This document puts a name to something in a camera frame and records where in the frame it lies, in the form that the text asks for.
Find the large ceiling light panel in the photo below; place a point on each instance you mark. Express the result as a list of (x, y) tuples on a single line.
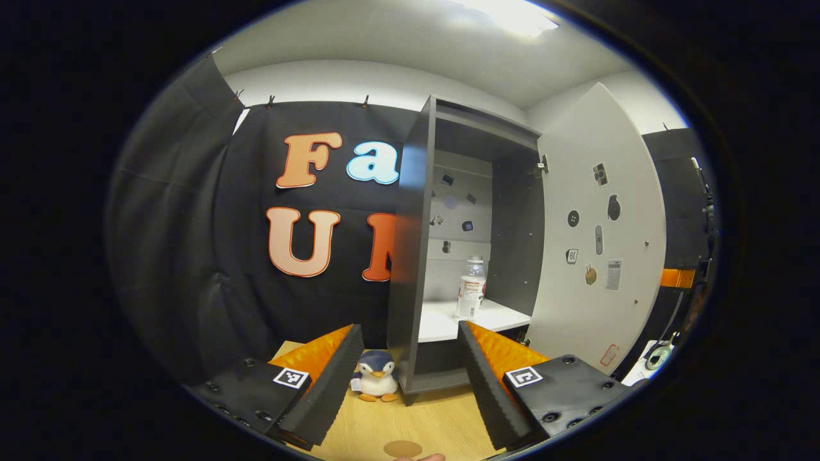
[(512, 16)]

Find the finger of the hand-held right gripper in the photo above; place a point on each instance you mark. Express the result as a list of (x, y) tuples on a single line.
[(678, 278)]

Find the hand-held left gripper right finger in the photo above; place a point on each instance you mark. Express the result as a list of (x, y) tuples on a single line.
[(483, 390)]

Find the white side table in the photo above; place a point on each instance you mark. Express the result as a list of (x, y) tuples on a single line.
[(634, 371)]

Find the penguin plush toy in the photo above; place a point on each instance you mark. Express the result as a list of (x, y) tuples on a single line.
[(377, 384)]

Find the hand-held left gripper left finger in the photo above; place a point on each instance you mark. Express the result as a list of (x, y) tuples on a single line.
[(333, 384)]

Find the white cabinet shelf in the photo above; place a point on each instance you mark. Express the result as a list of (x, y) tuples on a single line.
[(442, 323)]

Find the white cabinet door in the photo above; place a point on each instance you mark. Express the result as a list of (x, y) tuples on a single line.
[(570, 160)]

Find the metal cabinet hinge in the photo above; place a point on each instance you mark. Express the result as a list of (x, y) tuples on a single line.
[(540, 166)]

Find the black backdrop cloth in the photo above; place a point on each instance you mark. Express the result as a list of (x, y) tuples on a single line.
[(192, 224)]

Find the clear plastic bottle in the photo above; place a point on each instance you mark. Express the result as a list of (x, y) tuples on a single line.
[(471, 294)]

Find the grey cabinet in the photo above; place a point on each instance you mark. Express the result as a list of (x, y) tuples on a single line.
[(410, 256)]

